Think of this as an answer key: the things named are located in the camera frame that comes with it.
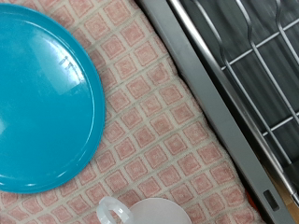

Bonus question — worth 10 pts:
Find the blue plate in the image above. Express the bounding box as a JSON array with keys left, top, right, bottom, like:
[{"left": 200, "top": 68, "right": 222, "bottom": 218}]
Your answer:
[{"left": 0, "top": 3, "right": 107, "bottom": 194}]

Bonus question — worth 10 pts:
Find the dark grey cutlery holder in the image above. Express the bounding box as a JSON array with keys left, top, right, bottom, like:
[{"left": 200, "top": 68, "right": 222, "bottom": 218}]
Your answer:
[{"left": 281, "top": 160, "right": 299, "bottom": 200}]

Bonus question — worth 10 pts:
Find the grey dish drying rack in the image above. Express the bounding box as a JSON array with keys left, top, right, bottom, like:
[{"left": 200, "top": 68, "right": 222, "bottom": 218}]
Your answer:
[{"left": 180, "top": 0, "right": 299, "bottom": 188}]

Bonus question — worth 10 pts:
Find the grey plastic crate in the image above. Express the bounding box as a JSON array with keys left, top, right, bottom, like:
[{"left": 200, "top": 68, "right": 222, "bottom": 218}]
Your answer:
[{"left": 135, "top": 0, "right": 299, "bottom": 224}]

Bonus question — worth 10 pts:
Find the white plastic mug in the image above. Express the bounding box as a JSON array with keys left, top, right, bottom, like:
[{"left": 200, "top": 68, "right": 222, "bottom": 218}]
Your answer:
[{"left": 95, "top": 195, "right": 192, "bottom": 224}]

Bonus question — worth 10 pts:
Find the pink checked towel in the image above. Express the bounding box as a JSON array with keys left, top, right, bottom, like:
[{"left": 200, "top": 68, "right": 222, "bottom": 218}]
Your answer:
[{"left": 0, "top": 0, "right": 265, "bottom": 224}]

